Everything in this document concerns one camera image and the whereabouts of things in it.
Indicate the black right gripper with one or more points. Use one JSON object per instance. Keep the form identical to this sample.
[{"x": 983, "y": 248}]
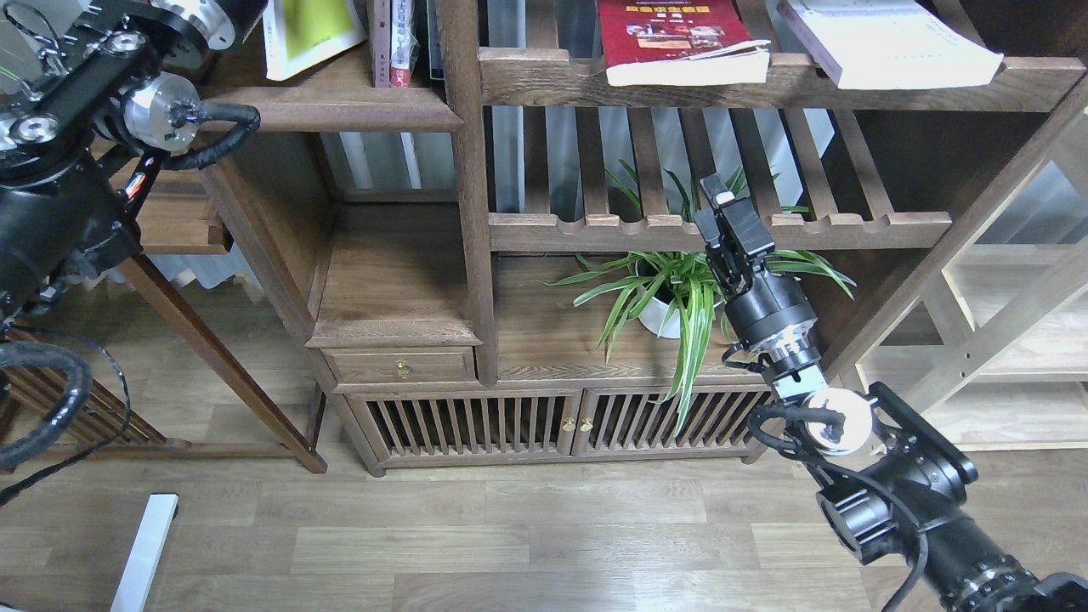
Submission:
[{"x": 769, "y": 313}]

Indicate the white cover book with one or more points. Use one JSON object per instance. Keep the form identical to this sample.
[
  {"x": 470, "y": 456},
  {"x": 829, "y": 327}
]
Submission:
[{"x": 887, "y": 45}]

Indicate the yellow-green cover book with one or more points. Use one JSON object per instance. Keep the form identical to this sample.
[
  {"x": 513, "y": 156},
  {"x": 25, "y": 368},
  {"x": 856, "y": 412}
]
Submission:
[{"x": 301, "y": 34}]

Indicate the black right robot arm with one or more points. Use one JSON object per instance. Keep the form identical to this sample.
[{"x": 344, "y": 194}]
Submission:
[{"x": 890, "y": 482}]

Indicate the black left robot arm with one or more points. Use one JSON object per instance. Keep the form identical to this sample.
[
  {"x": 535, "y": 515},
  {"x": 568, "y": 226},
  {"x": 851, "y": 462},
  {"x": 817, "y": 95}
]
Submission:
[{"x": 84, "y": 143}]

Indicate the light wooden shelf unit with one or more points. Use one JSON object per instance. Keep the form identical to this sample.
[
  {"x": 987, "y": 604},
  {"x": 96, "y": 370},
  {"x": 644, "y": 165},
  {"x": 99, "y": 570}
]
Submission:
[{"x": 994, "y": 353}]

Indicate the green spider plant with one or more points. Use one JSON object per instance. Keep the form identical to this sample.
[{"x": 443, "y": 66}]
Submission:
[{"x": 680, "y": 287}]

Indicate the white plant pot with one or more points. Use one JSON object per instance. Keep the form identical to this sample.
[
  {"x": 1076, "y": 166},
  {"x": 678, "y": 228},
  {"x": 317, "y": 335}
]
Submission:
[{"x": 659, "y": 319}]

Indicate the red cover book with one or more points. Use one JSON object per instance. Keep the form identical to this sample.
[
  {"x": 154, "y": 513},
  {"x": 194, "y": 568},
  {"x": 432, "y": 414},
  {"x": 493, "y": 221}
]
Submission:
[{"x": 679, "y": 44}]

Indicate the dark wooden bookshelf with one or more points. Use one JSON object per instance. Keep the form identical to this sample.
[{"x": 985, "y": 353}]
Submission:
[{"x": 417, "y": 224}]

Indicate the dark upright book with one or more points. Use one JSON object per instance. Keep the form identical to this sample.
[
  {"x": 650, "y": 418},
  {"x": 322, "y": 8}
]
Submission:
[{"x": 433, "y": 49}]

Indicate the red white upright book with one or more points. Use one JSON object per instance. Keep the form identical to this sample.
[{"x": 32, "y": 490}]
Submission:
[{"x": 403, "y": 42}]

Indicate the brass drawer knob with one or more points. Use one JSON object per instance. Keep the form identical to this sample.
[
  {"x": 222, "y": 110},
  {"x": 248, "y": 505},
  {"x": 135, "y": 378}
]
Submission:
[{"x": 403, "y": 370}]

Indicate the pink spine upright book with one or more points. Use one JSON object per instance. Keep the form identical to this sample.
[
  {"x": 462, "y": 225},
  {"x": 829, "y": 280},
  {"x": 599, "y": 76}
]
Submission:
[{"x": 380, "y": 16}]

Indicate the dark wooden side table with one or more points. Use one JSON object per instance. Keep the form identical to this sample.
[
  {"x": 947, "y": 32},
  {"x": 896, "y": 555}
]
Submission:
[{"x": 184, "y": 221}]

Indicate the dark wooden slatted chair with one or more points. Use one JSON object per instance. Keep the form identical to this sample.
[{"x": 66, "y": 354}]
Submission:
[{"x": 53, "y": 401}]

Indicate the white metal stand leg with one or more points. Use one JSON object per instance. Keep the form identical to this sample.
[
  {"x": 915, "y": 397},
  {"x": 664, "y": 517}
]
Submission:
[{"x": 142, "y": 563}]

